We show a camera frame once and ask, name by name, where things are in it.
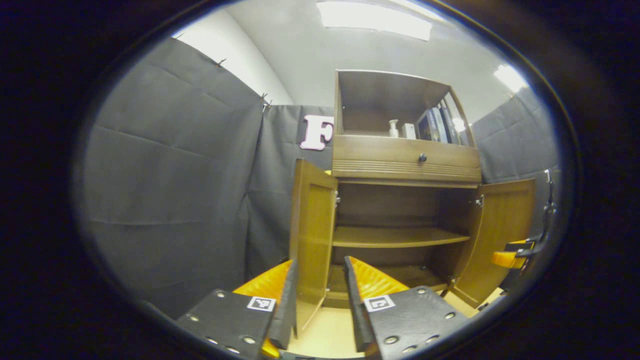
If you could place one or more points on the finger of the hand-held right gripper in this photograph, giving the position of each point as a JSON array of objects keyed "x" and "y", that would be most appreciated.
[{"x": 505, "y": 260}]

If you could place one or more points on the dark blue book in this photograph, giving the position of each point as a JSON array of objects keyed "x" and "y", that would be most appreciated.
[{"x": 425, "y": 127}]

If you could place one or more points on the small ceiling light panel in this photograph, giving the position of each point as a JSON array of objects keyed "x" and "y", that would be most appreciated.
[{"x": 510, "y": 78}]

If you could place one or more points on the wooden inner cabinet shelf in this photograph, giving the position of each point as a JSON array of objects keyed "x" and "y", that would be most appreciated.
[{"x": 395, "y": 237}]

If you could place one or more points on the wooden double-door shoe cabinet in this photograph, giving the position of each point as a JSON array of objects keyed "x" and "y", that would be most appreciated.
[{"x": 385, "y": 90}]

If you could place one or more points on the wooden cabinet drawer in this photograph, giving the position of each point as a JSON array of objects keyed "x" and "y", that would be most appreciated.
[{"x": 375, "y": 150}]

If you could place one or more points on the black backdrop cloth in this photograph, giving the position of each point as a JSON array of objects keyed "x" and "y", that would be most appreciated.
[{"x": 165, "y": 190}]

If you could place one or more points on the metal door hinge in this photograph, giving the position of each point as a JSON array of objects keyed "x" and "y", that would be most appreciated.
[{"x": 479, "y": 201}]

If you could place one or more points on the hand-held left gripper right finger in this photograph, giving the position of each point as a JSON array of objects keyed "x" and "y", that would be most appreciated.
[{"x": 354, "y": 310}]

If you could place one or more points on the wooden cabinet door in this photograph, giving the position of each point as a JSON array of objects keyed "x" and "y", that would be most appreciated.
[
  {"x": 505, "y": 225},
  {"x": 315, "y": 235}
]

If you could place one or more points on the light grey-blue book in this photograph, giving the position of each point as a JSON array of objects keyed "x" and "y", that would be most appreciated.
[{"x": 440, "y": 127}]

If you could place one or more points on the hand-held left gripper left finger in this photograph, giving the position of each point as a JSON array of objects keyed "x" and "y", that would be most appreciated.
[{"x": 286, "y": 310}]

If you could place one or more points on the dark slim book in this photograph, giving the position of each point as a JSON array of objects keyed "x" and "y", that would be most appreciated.
[{"x": 451, "y": 127}]

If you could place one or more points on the small white bottle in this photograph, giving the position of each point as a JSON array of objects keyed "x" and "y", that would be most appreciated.
[{"x": 393, "y": 130}]

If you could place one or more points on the small white box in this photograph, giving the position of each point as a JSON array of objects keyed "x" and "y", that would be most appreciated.
[{"x": 409, "y": 131}]

